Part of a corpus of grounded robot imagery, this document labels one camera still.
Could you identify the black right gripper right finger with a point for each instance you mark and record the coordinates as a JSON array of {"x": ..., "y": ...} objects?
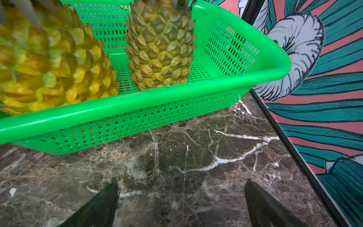
[{"x": 265, "y": 211}]

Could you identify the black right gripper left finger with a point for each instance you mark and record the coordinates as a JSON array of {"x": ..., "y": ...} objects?
[{"x": 98, "y": 212}]

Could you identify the yellow ripe pineapple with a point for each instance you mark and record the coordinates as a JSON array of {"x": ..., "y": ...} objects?
[{"x": 50, "y": 58}]

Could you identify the greenish brown pineapple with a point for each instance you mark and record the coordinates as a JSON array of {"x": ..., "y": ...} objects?
[{"x": 160, "y": 40}]

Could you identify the green plastic mesh basket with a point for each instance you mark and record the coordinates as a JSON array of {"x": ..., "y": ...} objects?
[{"x": 231, "y": 57}]

